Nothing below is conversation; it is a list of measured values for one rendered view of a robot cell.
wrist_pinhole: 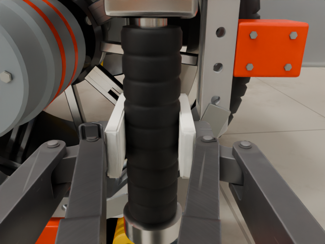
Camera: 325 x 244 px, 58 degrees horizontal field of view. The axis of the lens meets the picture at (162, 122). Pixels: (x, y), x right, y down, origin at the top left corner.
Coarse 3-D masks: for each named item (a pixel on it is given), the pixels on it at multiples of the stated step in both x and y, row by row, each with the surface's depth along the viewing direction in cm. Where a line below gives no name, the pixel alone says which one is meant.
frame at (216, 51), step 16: (208, 0) 35; (224, 0) 35; (208, 16) 36; (224, 16) 36; (208, 32) 37; (224, 32) 38; (208, 48) 38; (224, 48) 38; (208, 64) 38; (224, 64) 38; (208, 80) 39; (224, 80) 39; (208, 96) 40; (224, 96) 40; (192, 112) 46; (208, 112) 41; (224, 112) 41; (224, 128) 42; (0, 176) 51; (112, 192) 47; (64, 208) 48; (112, 208) 47
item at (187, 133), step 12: (180, 96) 21; (180, 108) 19; (180, 120) 17; (192, 120) 17; (180, 132) 17; (192, 132) 16; (180, 144) 17; (192, 144) 16; (180, 156) 16; (192, 156) 16; (180, 168) 16
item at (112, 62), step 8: (112, 24) 82; (120, 24) 82; (128, 24) 86; (112, 32) 82; (112, 40) 83; (120, 40) 83; (88, 56) 89; (112, 56) 89; (120, 56) 89; (104, 64) 90; (112, 64) 90; (120, 64) 90; (112, 72) 91; (120, 72) 91
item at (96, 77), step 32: (64, 0) 49; (96, 0) 45; (96, 32) 47; (192, 32) 58; (96, 64) 49; (192, 64) 49; (192, 96) 49; (32, 128) 53; (64, 128) 71; (0, 160) 54
